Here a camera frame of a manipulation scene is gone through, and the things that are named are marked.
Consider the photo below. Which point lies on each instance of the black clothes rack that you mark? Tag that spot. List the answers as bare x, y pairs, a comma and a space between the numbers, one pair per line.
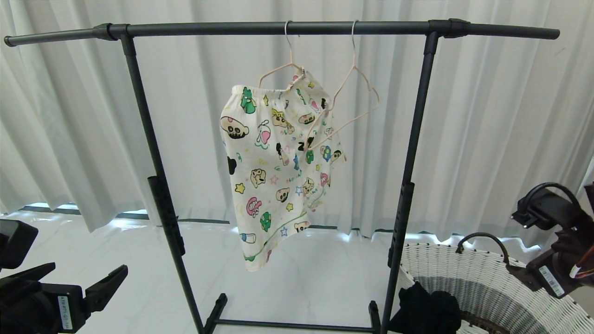
278, 28

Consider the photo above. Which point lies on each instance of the white laundry basket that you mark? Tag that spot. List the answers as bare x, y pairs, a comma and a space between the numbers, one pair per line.
464, 264

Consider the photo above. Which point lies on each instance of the white curtain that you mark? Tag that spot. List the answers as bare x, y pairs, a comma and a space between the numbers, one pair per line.
487, 116

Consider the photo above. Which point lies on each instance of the pink clothes hanger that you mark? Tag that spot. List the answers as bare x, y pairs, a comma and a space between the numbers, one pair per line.
366, 82
278, 70

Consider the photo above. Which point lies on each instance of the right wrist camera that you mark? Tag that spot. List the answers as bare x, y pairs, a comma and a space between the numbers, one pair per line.
543, 208

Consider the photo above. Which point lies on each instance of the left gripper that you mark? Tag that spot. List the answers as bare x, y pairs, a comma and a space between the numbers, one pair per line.
60, 311

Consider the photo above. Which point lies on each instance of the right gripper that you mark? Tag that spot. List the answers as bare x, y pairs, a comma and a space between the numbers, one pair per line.
552, 280

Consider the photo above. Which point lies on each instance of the cream printed garment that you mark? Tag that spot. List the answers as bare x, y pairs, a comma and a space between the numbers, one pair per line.
260, 185

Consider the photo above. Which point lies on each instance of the black shirt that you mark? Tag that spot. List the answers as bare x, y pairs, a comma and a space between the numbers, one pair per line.
427, 311

